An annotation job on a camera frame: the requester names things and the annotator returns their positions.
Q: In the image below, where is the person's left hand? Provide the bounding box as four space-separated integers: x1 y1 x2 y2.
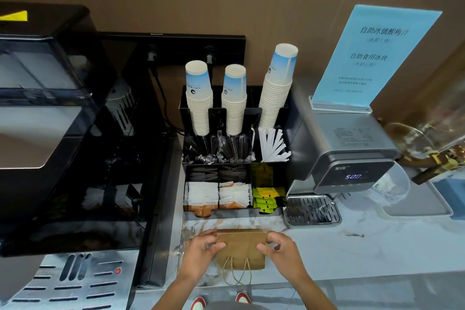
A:
180 228 227 283

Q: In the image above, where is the person's right hand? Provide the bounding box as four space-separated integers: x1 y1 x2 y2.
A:
256 231 310 284

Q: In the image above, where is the brown paper bag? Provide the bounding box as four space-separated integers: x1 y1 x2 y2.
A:
216 229 270 286

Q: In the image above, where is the person's right forearm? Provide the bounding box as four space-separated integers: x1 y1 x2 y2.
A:
291 272 338 310

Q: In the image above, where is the person's left forearm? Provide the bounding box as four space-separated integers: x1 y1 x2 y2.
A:
151 271 203 310

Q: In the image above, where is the stack of yellow-green tea bags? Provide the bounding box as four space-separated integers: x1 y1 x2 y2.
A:
252 187 287 214

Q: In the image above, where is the row of white orange packets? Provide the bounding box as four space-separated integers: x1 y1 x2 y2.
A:
219 181 253 209

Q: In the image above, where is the row of white sugar packets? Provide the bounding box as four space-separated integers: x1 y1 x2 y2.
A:
184 181 219 211

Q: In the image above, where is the metal water dispenser drip tray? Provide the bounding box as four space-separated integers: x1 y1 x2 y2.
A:
283 195 342 228

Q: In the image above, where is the person's grey clothing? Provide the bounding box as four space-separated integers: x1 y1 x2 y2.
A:
203 300 263 310

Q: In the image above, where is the black condiment organizer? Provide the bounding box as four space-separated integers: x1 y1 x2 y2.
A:
179 85 292 217

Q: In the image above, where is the bundle of wrapped black stirrers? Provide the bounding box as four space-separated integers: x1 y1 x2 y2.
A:
183 130 256 165

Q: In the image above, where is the bundle of white paper straws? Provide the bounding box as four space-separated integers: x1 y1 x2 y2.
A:
251 126 292 163

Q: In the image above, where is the silver water dispenser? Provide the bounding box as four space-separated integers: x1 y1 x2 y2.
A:
286 80 400 227

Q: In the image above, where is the clear plastic cup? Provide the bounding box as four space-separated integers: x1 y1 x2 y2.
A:
361 162 411 209

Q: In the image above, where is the medium stack of paper cups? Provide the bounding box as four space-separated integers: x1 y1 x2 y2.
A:
221 64 248 137

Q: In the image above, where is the short stack of paper cups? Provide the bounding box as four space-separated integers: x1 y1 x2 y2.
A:
185 60 214 137

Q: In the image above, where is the metal coffee machine drip tray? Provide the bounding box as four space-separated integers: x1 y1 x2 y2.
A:
0 250 141 310

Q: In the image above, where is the tall stack of paper cups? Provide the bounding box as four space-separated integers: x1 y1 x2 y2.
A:
258 43 299 130

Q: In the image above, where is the white tray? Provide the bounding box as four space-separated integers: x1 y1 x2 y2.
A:
376 175 455 220

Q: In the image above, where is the black coffee machine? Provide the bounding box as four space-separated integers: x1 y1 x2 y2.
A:
0 2 172 310

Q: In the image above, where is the blue box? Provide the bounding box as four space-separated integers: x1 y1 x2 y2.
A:
433 178 465 220

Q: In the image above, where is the glass beverage dispenser gold tap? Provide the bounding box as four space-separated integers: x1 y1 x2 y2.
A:
378 74 465 186

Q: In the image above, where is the blue sign in acrylic stand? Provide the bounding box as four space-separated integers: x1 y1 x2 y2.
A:
309 4 443 114

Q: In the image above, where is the yellow warning sticker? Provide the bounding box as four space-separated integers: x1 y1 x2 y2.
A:
0 10 28 22

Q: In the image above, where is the black power cable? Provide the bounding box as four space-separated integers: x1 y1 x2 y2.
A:
150 64 185 137

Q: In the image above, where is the black wall socket panel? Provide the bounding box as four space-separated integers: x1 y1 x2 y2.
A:
97 31 247 67

